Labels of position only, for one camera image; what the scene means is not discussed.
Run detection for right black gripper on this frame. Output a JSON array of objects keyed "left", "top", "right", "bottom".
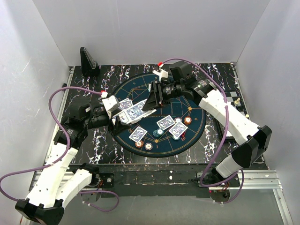
[{"left": 142, "top": 80, "right": 184, "bottom": 111}]

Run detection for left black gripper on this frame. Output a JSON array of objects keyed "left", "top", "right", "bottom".
[{"left": 83, "top": 108, "right": 132, "bottom": 135}]

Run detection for blue card being drawn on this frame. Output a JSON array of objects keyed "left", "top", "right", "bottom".
[{"left": 125, "top": 101, "right": 146, "bottom": 120}]

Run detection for dealt blue playing card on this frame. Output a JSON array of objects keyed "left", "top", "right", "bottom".
[{"left": 118, "top": 98, "right": 133, "bottom": 110}]

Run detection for red yellow chip stack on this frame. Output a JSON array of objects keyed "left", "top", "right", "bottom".
[{"left": 135, "top": 141, "right": 143, "bottom": 148}]

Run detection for green poker chip stack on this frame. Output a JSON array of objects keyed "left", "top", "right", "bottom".
[{"left": 153, "top": 128, "right": 164, "bottom": 138}]

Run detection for blue white chip stack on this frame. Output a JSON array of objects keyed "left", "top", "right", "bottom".
[{"left": 144, "top": 143, "right": 153, "bottom": 150}]

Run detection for red yellow chips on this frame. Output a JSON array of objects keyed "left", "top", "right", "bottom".
[{"left": 184, "top": 117, "right": 192, "bottom": 125}]

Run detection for red black triangle marker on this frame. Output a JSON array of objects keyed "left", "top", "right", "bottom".
[{"left": 181, "top": 131, "right": 186, "bottom": 141}]

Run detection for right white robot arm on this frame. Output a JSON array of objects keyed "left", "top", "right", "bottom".
[{"left": 142, "top": 59, "right": 272, "bottom": 187}]

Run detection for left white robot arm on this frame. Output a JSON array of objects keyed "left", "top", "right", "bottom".
[{"left": 15, "top": 102, "right": 130, "bottom": 225}]

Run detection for round blue poker mat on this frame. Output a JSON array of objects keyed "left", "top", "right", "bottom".
[{"left": 112, "top": 73, "right": 206, "bottom": 158}]

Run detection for black card shoe stand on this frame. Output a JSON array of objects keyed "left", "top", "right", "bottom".
[{"left": 80, "top": 47, "right": 100, "bottom": 77}]

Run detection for black white chessboard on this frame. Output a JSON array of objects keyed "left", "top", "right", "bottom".
[{"left": 215, "top": 91, "right": 242, "bottom": 141}]

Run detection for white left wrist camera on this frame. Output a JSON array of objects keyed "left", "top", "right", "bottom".
[{"left": 102, "top": 95, "right": 121, "bottom": 118}]

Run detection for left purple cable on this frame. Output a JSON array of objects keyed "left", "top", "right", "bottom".
[{"left": 0, "top": 86, "right": 120, "bottom": 213}]

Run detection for aluminium frame rail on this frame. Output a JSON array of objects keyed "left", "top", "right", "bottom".
[{"left": 20, "top": 170, "right": 293, "bottom": 223}]

